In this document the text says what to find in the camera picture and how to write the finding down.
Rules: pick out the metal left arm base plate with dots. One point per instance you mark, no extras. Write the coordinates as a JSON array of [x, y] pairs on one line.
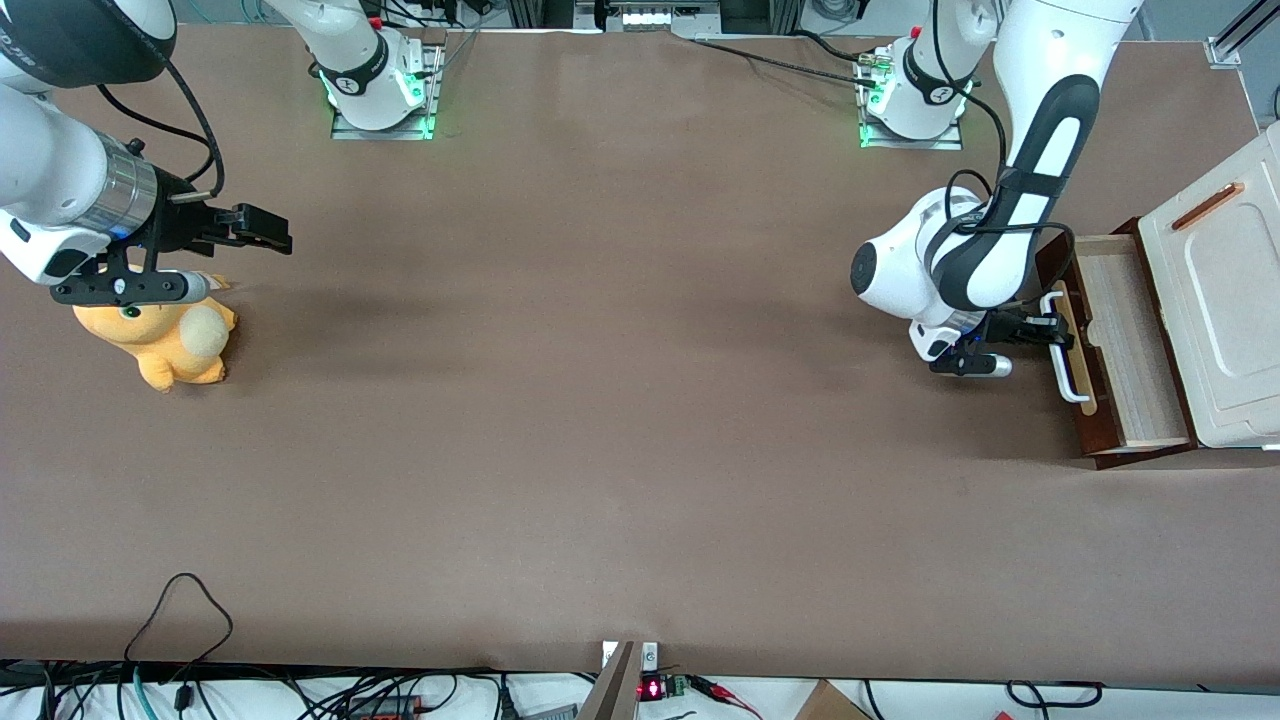
[[950, 142]]

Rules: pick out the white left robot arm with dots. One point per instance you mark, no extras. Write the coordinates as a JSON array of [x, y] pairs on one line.
[[1045, 60]]

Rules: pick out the cream drawer cabinet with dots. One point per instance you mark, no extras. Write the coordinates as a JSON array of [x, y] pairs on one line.
[[1230, 300]]

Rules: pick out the white light fixture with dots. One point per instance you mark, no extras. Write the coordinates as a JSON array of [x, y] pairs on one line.
[[668, 18]]

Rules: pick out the aluminium corner bracket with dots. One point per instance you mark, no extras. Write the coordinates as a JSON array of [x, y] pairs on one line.
[[1222, 52]]

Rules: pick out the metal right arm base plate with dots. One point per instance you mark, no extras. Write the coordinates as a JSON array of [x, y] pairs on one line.
[[345, 128]]

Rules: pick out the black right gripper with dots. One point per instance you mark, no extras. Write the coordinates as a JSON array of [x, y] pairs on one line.
[[180, 220]]

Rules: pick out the red digit display module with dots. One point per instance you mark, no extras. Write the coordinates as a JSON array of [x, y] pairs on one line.
[[652, 688]]

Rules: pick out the orange plush toy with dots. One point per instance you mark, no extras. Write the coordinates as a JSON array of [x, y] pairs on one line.
[[165, 345]]

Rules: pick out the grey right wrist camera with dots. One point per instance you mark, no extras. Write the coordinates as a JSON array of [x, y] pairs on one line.
[[150, 288]]

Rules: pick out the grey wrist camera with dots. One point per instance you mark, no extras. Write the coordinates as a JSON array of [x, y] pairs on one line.
[[975, 365], [150, 288]]

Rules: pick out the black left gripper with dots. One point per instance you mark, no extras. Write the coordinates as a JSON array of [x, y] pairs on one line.
[[1007, 328]]

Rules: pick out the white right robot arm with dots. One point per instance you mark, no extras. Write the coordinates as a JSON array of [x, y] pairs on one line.
[[50, 170]]

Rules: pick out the dark wood drawer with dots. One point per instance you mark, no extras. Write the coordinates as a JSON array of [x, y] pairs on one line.
[[1130, 350]]

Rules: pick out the brown cardboard piece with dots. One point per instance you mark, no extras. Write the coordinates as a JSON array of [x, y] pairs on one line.
[[830, 703]]

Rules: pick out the grey slanted bar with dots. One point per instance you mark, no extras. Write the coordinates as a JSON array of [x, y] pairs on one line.
[[610, 690]]

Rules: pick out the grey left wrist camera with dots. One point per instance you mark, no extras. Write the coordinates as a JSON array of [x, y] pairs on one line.
[[975, 365]]

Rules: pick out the red clip leads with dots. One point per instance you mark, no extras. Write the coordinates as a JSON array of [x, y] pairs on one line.
[[725, 692]]

